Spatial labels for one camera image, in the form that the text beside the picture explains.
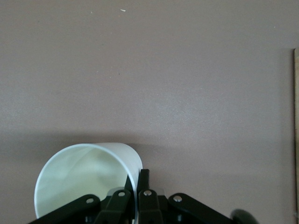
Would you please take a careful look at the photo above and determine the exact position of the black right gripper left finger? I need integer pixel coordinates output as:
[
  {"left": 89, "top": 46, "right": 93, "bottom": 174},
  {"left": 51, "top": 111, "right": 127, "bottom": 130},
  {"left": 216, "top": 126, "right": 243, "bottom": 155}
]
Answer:
[{"left": 28, "top": 175, "right": 132, "bottom": 224}]

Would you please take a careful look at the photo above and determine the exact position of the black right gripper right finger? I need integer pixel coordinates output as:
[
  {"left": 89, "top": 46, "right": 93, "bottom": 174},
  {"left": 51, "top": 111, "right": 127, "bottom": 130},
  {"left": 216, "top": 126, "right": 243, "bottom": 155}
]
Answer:
[{"left": 137, "top": 168, "right": 235, "bottom": 224}]

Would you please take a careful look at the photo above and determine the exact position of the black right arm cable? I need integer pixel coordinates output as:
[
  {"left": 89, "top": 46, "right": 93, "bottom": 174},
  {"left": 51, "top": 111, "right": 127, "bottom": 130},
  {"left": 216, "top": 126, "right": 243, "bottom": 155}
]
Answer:
[{"left": 229, "top": 208, "right": 258, "bottom": 224}]

